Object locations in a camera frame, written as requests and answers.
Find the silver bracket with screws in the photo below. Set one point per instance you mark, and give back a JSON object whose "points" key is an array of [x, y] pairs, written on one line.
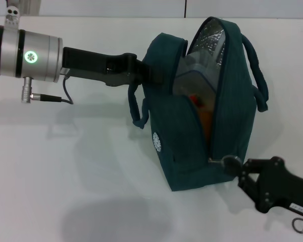
{"points": [[12, 19]]}

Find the orange pear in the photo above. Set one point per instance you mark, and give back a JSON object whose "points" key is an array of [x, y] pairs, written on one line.
{"points": [[205, 123]]}

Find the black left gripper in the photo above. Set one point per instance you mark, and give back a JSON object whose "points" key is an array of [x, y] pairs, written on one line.
{"points": [[91, 63]]}

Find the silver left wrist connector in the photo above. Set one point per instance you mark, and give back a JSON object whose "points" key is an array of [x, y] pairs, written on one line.
{"points": [[27, 90]]}

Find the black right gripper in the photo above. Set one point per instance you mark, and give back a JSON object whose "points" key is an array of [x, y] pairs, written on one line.
{"points": [[288, 186]]}

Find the dark teal insulated lunch bag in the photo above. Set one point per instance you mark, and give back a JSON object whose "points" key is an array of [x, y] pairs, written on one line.
{"points": [[232, 100]]}

